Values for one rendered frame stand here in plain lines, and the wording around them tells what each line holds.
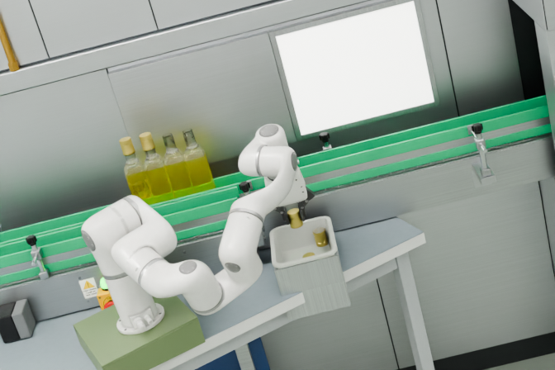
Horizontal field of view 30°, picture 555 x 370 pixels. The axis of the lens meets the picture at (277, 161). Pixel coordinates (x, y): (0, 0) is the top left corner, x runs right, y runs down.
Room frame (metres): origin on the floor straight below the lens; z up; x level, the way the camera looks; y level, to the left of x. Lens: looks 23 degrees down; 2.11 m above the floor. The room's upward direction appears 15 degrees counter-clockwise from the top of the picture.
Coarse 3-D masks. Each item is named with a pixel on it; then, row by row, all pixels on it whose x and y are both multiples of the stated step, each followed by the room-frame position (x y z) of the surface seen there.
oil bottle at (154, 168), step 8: (152, 160) 2.70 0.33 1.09; (160, 160) 2.70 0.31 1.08; (152, 168) 2.69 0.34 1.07; (160, 168) 2.69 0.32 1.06; (152, 176) 2.69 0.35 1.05; (160, 176) 2.69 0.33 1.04; (152, 184) 2.69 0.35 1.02; (160, 184) 2.69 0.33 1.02; (168, 184) 2.69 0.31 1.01; (152, 192) 2.70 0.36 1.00; (160, 192) 2.69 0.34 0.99; (168, 192) 2.69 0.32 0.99; (160, 200) 2.69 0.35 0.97
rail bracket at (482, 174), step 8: (472, 128) 2.52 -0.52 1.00; (480, 128) 2.51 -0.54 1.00; (480, 136) 2.51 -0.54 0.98; (480, 144) 2.50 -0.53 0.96; (480, 152) 2.52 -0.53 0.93; (472, 168) 2.61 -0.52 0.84; (480, 168) 2.53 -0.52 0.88; (488, 168) 2.51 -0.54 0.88; (472, 176) 2.61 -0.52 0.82; (480, 176) 2.52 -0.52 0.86; (488, 176) 2.51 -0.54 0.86; (480, 184) 2.61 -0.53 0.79; (488, 184) 2.61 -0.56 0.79
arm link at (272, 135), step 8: (264, 128) 2.41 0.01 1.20; (272, 128) 2.40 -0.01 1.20; (280, 128) 2.40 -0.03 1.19; (256, 136) 2.40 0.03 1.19; (264, 136) 2.38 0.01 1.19; (272, 136) 2.38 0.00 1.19; (280, 136) 2.38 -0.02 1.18; (256, 144) 2.37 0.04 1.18; (264, 144) 2.37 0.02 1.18; (272, 144) 2.37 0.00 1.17; (280, 144) 2.38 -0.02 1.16; (248, 152) 2.34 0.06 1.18; (256, 152) 2.33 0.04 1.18; (240, 160) 2.34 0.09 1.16; (248, 160) 2.32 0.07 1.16; (256, 160) 2.32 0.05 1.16; (240, 168) 2.33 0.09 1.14; (248, 168) 2.32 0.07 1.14; (256, 168) 2.31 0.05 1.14; (256, 176) 2.34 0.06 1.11
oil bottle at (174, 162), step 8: (176, 152) 2.71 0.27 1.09; (168, 160) 2.69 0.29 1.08; (176, 160) 2.69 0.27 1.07; (184, 160) 2.70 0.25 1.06; (168, 168) 2.69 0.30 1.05; (176, 168) 2.69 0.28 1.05; (184, 168) 2.69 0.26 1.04; (168, 176) 2.70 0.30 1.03; (176, 176) 2.69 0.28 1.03; (184, 176) 2.69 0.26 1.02; (176, 184) 2.69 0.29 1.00; (184, 184) 2.69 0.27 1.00; (176, 192) 2.69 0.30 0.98; (184, 192) 2.69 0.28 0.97; (192, 192) 2.69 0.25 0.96
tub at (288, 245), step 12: (324, 216) 2.57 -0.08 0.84; (276, 228) 2.58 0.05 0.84; (288, 228) 2.58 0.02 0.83; (300, 228) 2.58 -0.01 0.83; (312, 228) 2.57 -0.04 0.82; (276, 240) 2.56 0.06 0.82; (288, 240) 2.58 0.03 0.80; (300, 240) 2.57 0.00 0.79; (312, 240) 2.57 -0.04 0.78; (276, 252) 2.46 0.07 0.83; (288, 252) 2.56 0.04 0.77; (300, 252) 2.54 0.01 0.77; (312, 252) 2.53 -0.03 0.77; (324, 252) 2.51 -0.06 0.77; (276, 264) 2.38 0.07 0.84; (288, 264) 2.37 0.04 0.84
